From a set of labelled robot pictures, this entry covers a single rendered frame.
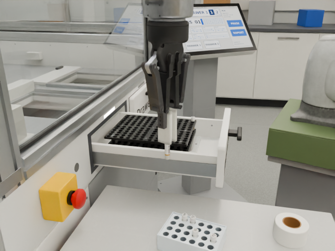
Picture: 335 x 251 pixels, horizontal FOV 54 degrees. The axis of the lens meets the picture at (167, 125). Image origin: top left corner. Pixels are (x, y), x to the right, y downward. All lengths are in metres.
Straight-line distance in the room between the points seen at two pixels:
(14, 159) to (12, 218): 0.10
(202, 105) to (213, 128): 0.92
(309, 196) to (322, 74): 0.42
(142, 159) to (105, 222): 0.17
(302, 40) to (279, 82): 0.50
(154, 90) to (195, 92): 1.30
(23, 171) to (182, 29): 0.37
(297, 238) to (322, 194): 0.50
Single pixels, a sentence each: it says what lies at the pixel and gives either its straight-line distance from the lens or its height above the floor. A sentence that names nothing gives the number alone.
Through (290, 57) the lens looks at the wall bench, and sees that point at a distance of 3.89.
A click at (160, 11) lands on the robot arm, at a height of 1.23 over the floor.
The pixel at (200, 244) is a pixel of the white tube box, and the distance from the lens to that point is 0.70.
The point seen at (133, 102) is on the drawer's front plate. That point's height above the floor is 0.91.
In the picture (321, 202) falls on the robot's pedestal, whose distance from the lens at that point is 1.26.
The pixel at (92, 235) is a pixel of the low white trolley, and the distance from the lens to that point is 0.78.
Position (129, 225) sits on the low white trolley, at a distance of 0.79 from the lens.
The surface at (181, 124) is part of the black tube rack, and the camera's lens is 0.95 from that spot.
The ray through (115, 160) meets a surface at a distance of 0.86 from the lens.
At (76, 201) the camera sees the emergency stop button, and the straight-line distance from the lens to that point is 0.67.
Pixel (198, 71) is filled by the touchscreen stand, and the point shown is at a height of 0.85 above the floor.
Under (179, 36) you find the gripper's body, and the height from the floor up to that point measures 1.19.
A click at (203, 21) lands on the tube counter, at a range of 1.85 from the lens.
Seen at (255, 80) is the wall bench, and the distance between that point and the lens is 3.89.
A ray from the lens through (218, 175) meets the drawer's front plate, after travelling 0.79.
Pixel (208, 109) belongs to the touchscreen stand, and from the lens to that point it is 1.96.
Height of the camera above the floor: 1.26
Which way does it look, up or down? 22 degrees down
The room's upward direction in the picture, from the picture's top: straight up
